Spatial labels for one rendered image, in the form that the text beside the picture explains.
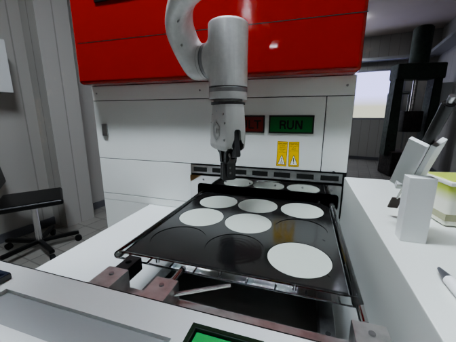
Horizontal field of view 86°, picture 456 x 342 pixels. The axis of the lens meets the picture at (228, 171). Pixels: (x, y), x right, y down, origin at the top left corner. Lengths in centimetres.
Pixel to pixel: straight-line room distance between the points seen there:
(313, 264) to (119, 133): 73
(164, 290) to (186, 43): 47
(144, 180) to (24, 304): 64
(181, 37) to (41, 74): 241
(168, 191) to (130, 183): 15
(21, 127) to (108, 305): 279
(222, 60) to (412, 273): 45
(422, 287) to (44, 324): 34
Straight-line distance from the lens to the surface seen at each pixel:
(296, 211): 62
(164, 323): 24
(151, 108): 84
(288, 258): 43
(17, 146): 299
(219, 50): 54
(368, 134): 732
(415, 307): 30
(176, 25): 55
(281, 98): 70
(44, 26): 299
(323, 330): 40
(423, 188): 38
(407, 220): 39
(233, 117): 51
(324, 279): 40
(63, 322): 27
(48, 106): 287
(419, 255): 37
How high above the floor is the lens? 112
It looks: 13 degrees down
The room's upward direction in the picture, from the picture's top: straight up
